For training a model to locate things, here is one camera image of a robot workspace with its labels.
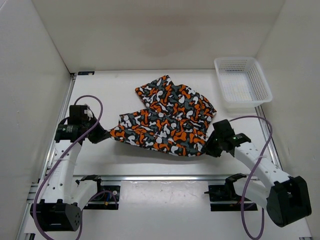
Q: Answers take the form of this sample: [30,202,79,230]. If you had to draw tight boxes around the orange camouflage shorts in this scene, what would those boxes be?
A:
[107,75,217,157]

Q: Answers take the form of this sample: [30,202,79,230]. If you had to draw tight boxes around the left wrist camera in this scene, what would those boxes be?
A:
[84,105,93,119]

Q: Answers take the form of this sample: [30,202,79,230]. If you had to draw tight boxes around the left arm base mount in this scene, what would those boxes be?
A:
[84,181,121,211]

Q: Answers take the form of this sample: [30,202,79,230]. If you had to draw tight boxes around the white plastic basket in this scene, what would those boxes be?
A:
[214,56,273,111]

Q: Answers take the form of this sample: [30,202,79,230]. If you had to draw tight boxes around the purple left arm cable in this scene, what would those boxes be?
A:
[32,94,118,240]

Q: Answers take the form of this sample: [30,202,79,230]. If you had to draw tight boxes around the aluminium table frame rail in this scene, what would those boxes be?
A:
[14,72,313,240]

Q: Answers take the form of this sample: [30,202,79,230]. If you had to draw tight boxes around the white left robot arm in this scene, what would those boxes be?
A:
[30,104,107,233]

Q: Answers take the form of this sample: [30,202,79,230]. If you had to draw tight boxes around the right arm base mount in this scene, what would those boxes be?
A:
[204,184,241,212]

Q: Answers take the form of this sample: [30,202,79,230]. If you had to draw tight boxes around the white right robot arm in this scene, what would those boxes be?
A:
[205,119,312,227]

